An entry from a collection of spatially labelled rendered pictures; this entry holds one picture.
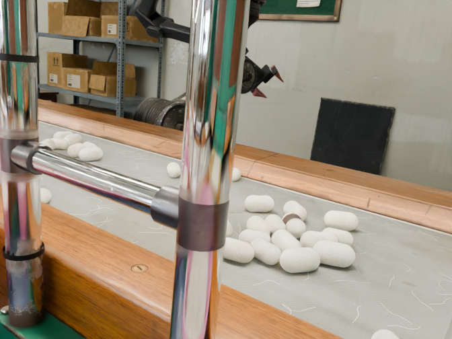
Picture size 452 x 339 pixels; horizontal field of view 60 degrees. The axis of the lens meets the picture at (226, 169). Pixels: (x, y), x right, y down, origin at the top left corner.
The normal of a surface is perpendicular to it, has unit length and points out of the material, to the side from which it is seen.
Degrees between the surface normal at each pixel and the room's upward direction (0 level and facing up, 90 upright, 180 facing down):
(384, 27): 90
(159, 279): 0
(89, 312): 90
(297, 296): 0
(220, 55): 90
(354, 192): 45
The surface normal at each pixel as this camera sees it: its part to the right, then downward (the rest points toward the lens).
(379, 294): 0.10, -0.96
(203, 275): 0.19, 0.28
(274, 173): -0.32, -0.56
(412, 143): -0.57, 0.16
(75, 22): -0.52, -0.06
